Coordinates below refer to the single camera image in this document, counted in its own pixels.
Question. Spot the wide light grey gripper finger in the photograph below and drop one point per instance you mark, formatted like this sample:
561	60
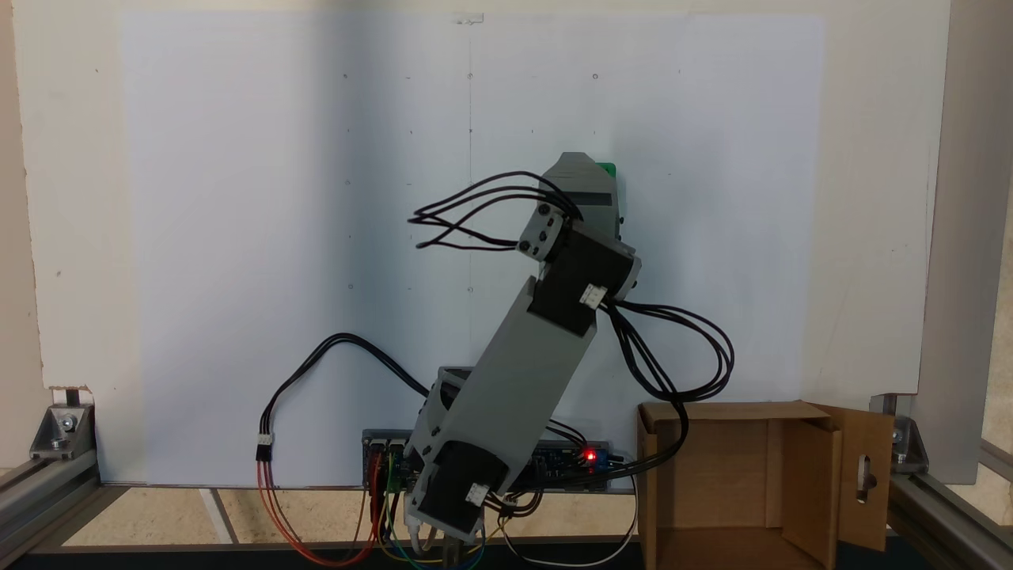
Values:
576	174

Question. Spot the narrow light grey gripper finger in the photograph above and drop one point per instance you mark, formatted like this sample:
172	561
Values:
620	210

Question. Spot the green dice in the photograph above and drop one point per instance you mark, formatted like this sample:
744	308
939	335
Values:
606	168

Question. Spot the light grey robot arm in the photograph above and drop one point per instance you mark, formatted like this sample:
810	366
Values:
514	380

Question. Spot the clear tape strip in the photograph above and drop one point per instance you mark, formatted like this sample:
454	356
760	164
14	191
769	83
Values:
468	17

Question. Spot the blue power circuit board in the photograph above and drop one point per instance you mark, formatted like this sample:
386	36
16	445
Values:
603	465

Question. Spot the brown cardboard box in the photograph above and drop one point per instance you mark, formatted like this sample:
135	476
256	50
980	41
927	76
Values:
807	475

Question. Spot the large white paper sheet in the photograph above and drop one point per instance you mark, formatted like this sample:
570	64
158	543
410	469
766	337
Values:
237	237

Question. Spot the aluminium frame post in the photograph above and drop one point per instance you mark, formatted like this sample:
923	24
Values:
961	237

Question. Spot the metal corner bracket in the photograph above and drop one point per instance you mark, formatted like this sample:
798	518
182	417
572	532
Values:
910	443
59	431

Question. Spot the aluminium frame rail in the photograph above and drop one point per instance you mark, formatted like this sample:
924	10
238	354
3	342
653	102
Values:
39	499
950	514

